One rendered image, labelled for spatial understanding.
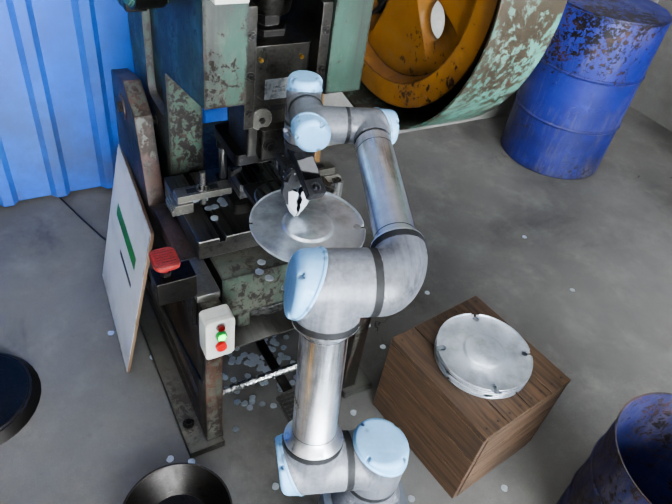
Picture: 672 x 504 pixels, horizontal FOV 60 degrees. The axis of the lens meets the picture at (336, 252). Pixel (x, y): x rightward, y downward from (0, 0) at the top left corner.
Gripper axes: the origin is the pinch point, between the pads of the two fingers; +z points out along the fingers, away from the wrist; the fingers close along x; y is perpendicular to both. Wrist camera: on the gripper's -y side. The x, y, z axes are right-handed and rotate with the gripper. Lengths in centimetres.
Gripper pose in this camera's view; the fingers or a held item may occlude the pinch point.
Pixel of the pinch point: (296, 213)
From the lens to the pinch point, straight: 145.8
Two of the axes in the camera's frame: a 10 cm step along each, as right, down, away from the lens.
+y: -4.7, -6.3, 6.2
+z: -1.2, 7.4, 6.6
